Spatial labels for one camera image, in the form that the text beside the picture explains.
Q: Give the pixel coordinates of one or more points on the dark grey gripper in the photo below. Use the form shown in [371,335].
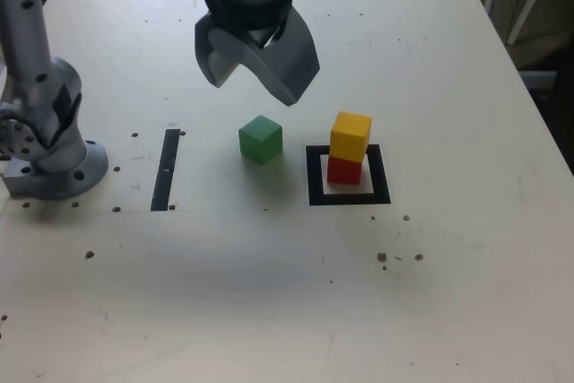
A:
[262,35]

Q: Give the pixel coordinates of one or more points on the green cube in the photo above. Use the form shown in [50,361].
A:
[260,141]

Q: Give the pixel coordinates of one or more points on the yellow cube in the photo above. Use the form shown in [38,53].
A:
[350,138]

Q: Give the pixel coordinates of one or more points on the red cube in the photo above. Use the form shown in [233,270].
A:
[343,172]

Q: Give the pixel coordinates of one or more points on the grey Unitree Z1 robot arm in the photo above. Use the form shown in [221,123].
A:
[49,87]

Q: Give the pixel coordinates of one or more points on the black tape square outline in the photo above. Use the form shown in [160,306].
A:
[314,185]

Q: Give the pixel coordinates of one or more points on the black tape strip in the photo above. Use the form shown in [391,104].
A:
[163,176]

